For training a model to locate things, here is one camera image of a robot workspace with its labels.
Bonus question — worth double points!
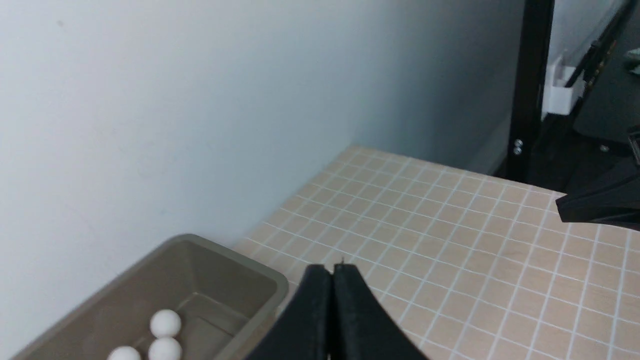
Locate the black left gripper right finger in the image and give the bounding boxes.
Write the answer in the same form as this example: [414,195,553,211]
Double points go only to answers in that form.
[330,263,428,360]

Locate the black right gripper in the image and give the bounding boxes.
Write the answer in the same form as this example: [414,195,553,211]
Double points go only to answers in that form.
[555,127,640,230]

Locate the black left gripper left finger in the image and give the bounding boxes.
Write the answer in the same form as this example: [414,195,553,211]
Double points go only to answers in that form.
[246,264,333,360]

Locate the white ball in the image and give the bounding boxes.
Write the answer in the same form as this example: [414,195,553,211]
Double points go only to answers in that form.
[149,309,182,338]
[106,346,142,360]
[147,337,183,360]

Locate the white box in background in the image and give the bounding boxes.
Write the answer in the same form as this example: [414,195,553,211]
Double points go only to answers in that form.
[541,52,586,121]

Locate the olive green plastic bin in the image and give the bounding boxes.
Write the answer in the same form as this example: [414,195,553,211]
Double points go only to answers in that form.
[14,234,290,360]

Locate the black metal frame post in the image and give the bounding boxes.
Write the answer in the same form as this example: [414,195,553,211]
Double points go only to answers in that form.
[506,0,555,183]

